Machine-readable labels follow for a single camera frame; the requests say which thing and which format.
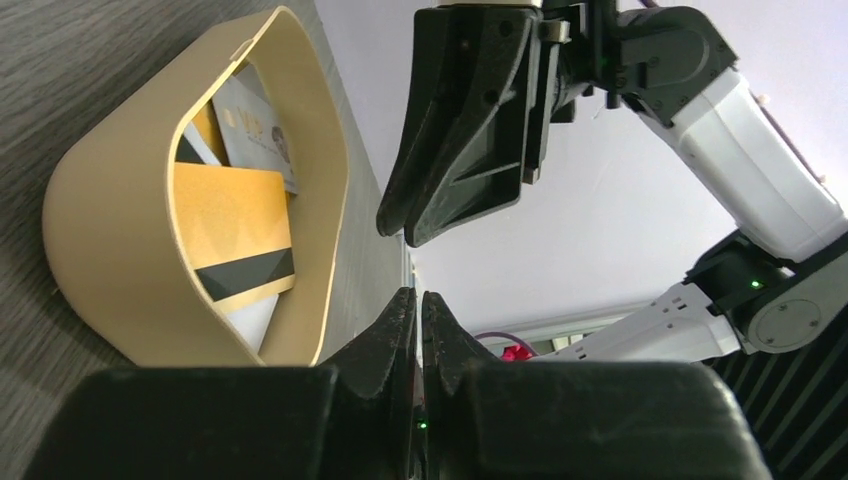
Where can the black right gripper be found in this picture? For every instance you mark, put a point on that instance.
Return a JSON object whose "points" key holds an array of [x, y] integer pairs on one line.
{"points": [[583, 60]]}

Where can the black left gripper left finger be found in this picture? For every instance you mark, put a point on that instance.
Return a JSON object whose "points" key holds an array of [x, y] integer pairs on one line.
{"points": [[350, 417]]}

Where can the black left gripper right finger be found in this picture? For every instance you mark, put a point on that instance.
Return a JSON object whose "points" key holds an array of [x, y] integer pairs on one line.
{"points": [[491, 419]]}

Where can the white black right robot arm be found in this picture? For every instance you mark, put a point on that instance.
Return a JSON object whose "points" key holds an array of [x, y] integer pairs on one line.
{"points": [[490, 77]]}

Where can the silver VIP card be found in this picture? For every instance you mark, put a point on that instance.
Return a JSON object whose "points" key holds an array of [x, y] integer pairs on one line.
{"points": [[251, 132]]}

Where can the orange card upright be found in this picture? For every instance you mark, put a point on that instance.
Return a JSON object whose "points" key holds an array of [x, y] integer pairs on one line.
{"points": [[206, 123]]}

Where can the cream oval tray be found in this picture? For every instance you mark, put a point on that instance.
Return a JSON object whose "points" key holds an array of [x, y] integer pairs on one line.
{"points": [[185, 264]]}

